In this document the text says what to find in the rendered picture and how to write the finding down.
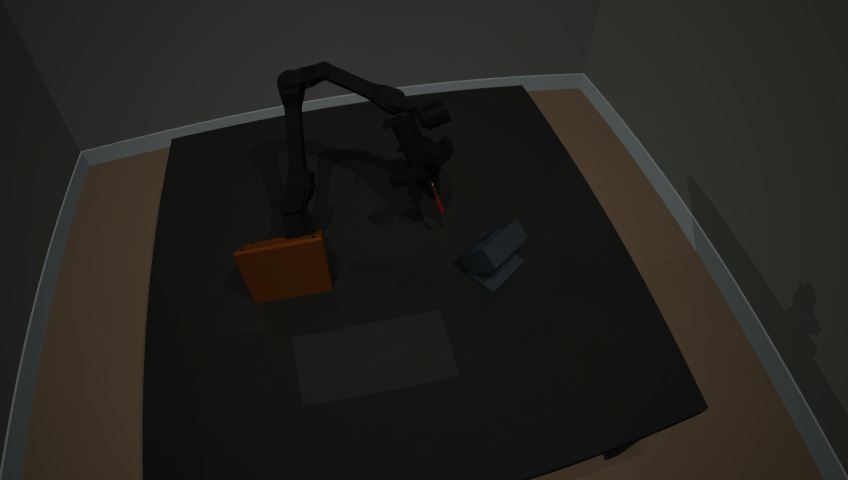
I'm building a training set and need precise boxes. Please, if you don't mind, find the dark grey sloped panel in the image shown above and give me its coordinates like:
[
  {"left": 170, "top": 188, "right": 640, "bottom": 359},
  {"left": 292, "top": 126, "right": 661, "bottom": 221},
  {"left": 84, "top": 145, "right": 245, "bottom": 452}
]
[{"left": 457, "top": 218, "right": 528, "bottom": 295}]

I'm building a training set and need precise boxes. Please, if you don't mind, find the dark red peg with white band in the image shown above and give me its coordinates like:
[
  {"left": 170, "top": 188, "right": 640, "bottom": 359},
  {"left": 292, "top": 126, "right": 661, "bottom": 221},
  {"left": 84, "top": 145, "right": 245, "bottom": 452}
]
[{"left": 431, "top": 181, "right": 445, "bottom": 213}]

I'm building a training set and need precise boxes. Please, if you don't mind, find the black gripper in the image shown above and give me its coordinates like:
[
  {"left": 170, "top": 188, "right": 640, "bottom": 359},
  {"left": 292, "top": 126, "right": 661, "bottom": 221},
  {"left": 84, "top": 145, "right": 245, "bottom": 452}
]
[{"left": 389, "top": 133, "right": 442, "bottom": 199}]

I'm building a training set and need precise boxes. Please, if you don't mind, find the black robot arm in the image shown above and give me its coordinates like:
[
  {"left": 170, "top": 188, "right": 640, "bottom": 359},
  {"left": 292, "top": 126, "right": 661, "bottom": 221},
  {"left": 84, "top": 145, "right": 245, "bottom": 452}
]
[{"left": 277, "top": 61, "right": 454, "bottom": 239}]

